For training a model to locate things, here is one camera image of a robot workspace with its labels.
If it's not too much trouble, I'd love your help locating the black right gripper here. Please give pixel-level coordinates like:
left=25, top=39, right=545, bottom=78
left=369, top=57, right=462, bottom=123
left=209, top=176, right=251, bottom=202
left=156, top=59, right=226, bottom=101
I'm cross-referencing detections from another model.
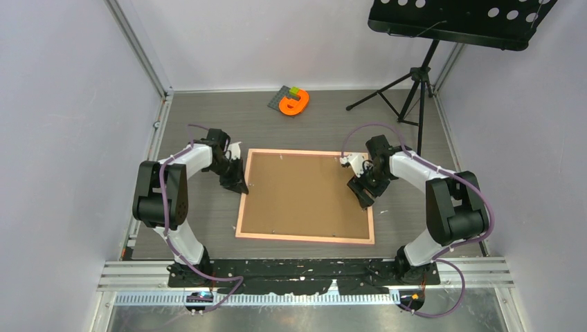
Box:
left=347, top=163, right=392, bottom=209

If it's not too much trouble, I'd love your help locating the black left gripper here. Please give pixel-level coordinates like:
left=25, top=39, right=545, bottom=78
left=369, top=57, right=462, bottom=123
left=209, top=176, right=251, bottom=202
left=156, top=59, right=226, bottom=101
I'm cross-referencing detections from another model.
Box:
left=206, top=156, right=247, bottom=195

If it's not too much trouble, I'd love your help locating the brown cardboard backing board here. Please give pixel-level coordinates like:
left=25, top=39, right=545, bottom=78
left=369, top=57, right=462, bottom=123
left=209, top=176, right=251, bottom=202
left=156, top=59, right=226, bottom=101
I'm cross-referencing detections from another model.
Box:
left=240, top=152, right=370, bottom=240

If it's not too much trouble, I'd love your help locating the pink wooden picture frame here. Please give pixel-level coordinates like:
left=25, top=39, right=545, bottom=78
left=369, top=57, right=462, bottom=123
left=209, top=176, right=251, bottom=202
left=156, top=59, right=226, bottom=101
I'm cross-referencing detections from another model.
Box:
left=235, top=148, right=376, bottom=246

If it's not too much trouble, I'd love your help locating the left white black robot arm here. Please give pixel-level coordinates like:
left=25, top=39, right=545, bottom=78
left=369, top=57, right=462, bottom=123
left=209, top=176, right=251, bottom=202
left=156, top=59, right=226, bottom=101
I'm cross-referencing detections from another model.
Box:
left=132, top=129, right=249, bottom=286

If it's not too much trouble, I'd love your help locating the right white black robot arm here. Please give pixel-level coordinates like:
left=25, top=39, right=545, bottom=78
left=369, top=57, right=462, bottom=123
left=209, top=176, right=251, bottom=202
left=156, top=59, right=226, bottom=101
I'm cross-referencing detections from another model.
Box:
left=340, top=135, right=490, bottom=284

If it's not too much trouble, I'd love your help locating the grey building plate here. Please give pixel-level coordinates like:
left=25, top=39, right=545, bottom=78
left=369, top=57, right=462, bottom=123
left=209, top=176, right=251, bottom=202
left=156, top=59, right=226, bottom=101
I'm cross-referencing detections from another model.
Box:
left=267, top=86, right=290, bottom=112

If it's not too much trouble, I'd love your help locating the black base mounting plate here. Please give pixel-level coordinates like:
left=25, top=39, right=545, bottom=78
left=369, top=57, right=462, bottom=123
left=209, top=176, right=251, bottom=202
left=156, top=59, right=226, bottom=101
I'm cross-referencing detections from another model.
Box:
left=167, top=258, right=440, bottom=295

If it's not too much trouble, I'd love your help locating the black music stand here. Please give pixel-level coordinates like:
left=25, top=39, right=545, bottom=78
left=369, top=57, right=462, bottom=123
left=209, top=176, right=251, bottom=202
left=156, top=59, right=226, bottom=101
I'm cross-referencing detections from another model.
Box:
left=346, top=0, right=557, bottom=151

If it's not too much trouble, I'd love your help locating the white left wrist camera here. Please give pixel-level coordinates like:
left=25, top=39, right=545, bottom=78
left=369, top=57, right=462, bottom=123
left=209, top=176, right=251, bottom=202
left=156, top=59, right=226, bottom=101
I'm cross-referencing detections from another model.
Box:
left=227, top=142, right=241, bottom=160

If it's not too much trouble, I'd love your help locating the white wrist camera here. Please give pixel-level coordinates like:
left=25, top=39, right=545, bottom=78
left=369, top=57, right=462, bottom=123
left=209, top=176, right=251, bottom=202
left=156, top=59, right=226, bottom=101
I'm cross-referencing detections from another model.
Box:
left=339, top=153, right=366, bottom=178
left=227, top=142, right=241, bottom=160

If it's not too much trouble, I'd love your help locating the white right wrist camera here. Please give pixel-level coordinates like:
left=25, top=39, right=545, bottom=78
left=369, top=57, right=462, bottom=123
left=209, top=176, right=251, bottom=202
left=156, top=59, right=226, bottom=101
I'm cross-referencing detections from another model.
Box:
left=339, top=153, right=366, bottom=178

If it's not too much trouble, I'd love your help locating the orange plastic ring piece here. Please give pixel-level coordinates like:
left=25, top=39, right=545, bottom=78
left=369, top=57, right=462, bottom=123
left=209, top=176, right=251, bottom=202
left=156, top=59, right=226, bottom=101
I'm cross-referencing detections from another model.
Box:
left=278, top=89, right=310, bottom=117

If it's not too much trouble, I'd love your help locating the aluminium rail front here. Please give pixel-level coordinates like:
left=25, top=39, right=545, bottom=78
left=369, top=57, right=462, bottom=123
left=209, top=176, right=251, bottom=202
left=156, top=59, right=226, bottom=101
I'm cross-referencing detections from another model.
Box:
left=98, top=257, right=514, bottom=306

